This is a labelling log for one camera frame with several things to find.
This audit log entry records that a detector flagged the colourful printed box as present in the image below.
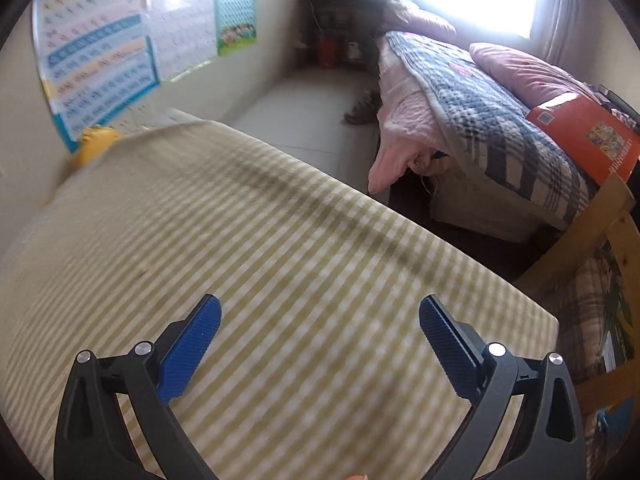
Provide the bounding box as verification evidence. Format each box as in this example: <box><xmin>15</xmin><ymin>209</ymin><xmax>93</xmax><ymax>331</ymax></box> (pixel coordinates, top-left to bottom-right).
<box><xmin>597</xmin><ymin>402</ymin><xmax>632</xmax><ymax>443</ymax></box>

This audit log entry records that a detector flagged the blue plaid quilt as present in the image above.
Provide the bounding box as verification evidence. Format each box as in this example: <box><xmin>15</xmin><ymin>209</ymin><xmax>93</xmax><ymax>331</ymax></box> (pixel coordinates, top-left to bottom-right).
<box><xmin>380</xmin><ymin>30</ymin><xmax>598</xmax><ymax>226</ymax></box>

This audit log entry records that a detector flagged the yellow duck toy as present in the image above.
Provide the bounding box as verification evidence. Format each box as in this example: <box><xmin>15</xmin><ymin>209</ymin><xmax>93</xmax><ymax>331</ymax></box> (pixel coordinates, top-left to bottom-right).
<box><xmin>70</xmin><ymin>125</ymin><xmax>123</xmax><ymax>168</ymax></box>

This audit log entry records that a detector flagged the striped cloth covered table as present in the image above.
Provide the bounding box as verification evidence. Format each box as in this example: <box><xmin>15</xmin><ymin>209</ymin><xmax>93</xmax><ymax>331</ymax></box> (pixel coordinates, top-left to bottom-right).
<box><xmin>0</xmin><ymin>120</ymin><xmax>561</xmax><ymax>480</ymax></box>

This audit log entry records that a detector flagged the white chart wall poster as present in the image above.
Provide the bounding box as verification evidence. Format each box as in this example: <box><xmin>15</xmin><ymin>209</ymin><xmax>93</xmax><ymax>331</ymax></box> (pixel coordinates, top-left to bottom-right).
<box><xmin>142</xmin><ymin>0</ymin><xmax>221</xmax><ymax>81</ymax></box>

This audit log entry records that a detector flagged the pair of dark shoes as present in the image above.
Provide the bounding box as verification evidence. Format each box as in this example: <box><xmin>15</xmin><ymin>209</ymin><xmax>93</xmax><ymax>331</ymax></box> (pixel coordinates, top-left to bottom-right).
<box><xmin>344</xmin><ymin>87</ymin><xmax>383</xmax><ymax>126</ymax></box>

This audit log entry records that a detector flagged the small pink pillow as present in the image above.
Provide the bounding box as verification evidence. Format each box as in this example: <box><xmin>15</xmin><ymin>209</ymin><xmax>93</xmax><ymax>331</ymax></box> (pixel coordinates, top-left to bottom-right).
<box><xmin>395</xmin><ymin>2</ymin><xmax>457</xmax><ymax>36</ymax></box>

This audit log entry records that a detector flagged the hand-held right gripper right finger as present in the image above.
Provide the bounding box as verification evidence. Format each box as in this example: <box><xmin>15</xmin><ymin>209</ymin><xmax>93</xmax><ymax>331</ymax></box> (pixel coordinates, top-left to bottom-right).
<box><xmin>418</xmin><ymin>294</ymin><xmax>587</xmax><ymax>480</ymax></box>

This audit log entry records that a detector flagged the white bed base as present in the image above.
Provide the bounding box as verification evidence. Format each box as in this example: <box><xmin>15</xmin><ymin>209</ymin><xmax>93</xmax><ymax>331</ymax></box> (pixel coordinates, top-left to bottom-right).
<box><xmin>430</xmin><ymin>175</ymin><xmax>541</xmax><ymax>243</ymax></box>

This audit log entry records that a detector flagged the green chart wall poster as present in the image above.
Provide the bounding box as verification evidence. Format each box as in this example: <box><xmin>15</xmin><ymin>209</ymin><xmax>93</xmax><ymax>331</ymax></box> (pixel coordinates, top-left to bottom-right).
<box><xmin>212</xmin><ymin>0</ymin><xmax>259</xmax><ymax>57</ymax></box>

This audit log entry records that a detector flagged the pink curtain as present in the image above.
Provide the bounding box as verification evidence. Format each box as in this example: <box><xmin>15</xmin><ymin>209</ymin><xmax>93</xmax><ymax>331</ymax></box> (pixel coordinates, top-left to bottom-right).
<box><xmin>530</xmin><ymin>0</ymin><xmax>616</xmax><ymax>91</ymax></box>

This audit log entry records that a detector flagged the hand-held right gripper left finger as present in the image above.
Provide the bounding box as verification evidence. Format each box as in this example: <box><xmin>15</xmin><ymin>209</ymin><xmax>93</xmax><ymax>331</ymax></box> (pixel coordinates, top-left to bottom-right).
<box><xmin>52</xmin><ymin>293</ymin><xmax>222</xmax><ymax>480</ymax></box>

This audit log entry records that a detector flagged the large pink pillow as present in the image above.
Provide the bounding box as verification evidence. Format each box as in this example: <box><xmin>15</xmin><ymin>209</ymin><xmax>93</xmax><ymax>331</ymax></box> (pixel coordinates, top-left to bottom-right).
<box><xmin>469</xmin><ymin>42</ymin><xmax>601</xmax><ymax>108</ymax></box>

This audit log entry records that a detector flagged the red container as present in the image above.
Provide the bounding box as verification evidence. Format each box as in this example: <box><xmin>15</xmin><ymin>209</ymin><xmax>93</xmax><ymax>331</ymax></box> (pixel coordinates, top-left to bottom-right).
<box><xmin>317</xmin><ymin>37</ymin><xmax>343</xmax><ymax>68</ymax></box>

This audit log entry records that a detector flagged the brown plaid cushion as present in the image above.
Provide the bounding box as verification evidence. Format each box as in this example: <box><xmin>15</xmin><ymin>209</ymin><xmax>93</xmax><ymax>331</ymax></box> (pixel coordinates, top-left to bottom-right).
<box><xmin>547</xmin><ymin>255</ymin><xmax>626</xmax><ymax>386</ymax></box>

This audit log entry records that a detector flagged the wooden chair frame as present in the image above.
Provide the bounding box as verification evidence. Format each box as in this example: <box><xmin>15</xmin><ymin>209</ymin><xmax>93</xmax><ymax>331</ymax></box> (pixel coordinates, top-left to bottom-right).
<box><xmin>512</xmin><ymin>172</ymin><xmax>640</xmax><ymax>411</ymax></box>

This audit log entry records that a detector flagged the blue striped wall poster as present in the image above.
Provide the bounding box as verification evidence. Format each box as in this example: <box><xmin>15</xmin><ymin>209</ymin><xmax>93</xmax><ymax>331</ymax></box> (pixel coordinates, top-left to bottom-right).
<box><xmin>31</xmin><ymin>0</ymin><xmax>162</xmax><ymax>155</ymax></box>

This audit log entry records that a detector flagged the orange printed box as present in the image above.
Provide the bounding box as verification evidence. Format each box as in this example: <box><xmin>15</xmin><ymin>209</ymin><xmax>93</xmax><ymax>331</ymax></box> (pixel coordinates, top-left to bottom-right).
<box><xmin>525</xmin><ymin>91</ymin><xmax>640</xmax><ymax>186</ymax></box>

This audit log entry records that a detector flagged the black shelf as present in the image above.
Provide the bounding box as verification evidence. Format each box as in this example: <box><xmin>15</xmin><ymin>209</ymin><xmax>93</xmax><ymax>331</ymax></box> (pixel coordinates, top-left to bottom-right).
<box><xmin>297</xmin><ymin>0</ymin><xmax>388</xmax><ymax>68</ymax></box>

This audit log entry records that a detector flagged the pink quilted blanket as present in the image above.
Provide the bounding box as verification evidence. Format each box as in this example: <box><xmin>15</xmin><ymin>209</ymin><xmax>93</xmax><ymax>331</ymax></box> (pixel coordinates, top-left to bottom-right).
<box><xmin>367</xmin><ymin>40</ymin><xmax>451</xmax><ymax>195</ymax></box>

